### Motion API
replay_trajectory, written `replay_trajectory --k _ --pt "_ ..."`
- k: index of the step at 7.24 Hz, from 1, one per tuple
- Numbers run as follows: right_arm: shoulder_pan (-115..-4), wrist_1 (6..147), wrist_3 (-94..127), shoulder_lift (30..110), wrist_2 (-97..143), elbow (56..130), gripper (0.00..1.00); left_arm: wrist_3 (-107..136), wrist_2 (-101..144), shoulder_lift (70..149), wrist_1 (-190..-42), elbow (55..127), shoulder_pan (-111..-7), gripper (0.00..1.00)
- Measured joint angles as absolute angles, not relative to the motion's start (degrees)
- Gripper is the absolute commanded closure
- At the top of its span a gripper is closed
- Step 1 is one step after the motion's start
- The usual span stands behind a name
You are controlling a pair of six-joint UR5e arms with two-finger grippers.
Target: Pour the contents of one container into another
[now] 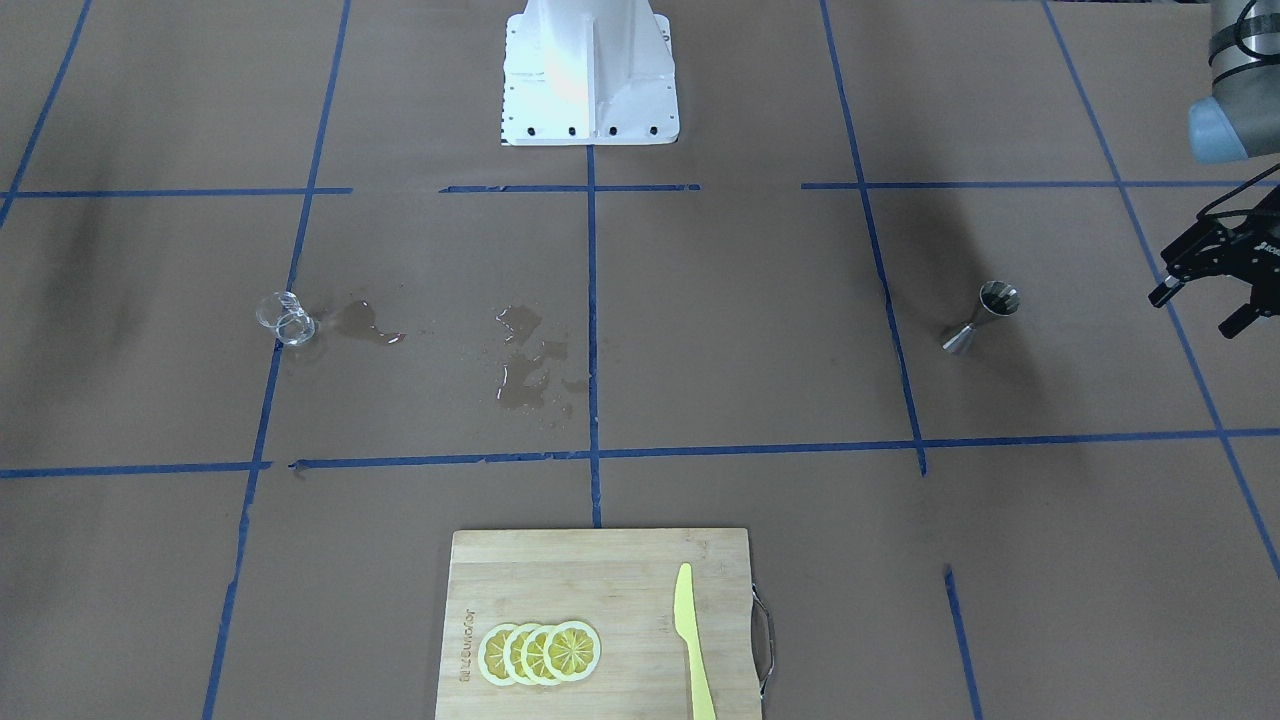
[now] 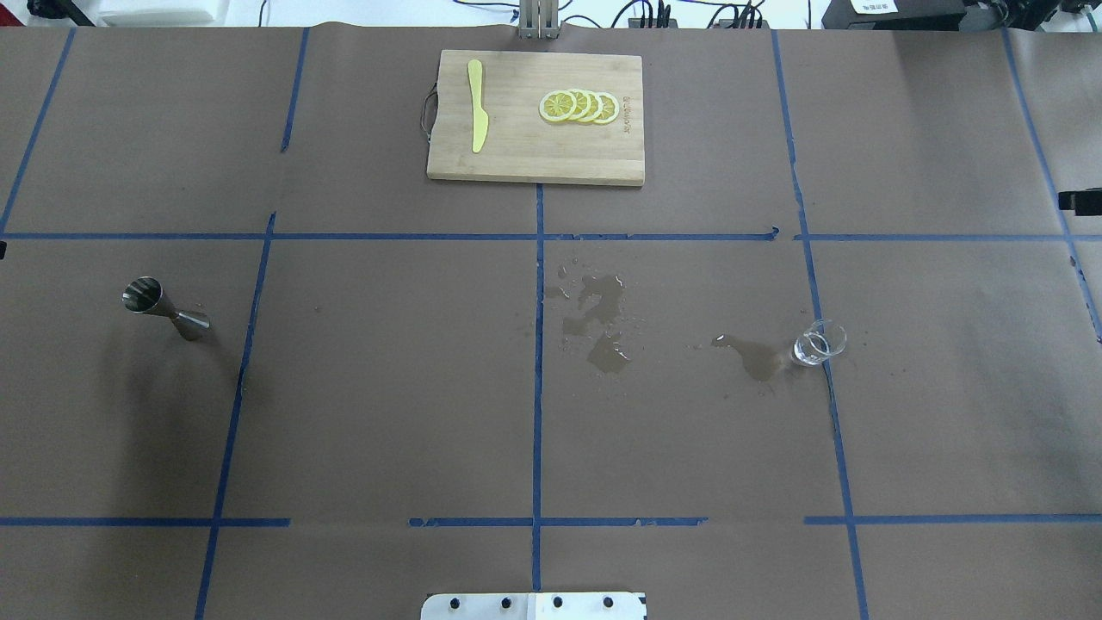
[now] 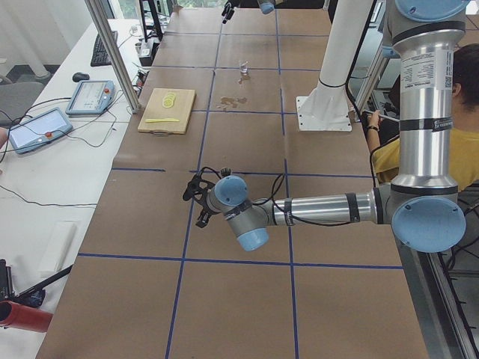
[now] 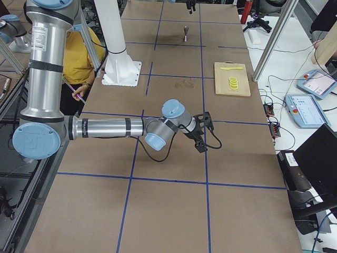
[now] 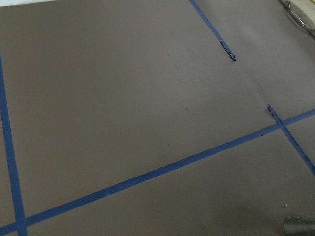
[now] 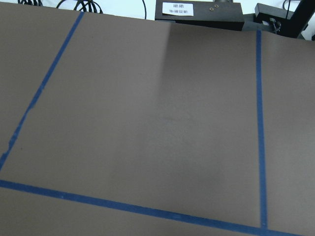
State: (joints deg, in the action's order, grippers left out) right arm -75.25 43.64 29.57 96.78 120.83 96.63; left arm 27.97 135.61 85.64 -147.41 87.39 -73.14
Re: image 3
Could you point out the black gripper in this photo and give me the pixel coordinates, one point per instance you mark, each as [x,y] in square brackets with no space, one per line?
[205,209]
[227,10]

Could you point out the steel jigger measuring cup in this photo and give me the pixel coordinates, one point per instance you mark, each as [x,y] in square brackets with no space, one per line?
[225,172]

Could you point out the clear glass beaker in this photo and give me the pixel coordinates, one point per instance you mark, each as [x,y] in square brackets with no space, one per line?
[243,67]

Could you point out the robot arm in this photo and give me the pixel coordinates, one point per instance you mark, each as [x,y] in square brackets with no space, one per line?
[420,203]
[264,5]

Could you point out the yellow plastic knife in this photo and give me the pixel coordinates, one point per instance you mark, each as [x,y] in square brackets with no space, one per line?
[162,120]

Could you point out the wooden cutting board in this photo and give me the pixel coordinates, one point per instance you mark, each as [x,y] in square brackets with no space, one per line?
[181,110]

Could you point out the black keyboard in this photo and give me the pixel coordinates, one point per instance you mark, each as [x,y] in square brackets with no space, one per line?
[100,56]

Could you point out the black computer mouse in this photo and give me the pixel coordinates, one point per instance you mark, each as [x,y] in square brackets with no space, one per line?
[77,77]

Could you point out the teach pendant with red button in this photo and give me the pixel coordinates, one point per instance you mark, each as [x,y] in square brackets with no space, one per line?
[39,131]

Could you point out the red cylinder bottle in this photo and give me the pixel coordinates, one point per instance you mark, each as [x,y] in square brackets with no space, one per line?
[14,315]

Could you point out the person in yellow shirt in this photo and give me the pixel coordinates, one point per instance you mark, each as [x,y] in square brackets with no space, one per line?
[463,149]

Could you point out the aluminium frame post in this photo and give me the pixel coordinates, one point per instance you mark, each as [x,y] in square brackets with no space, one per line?
[101,22]

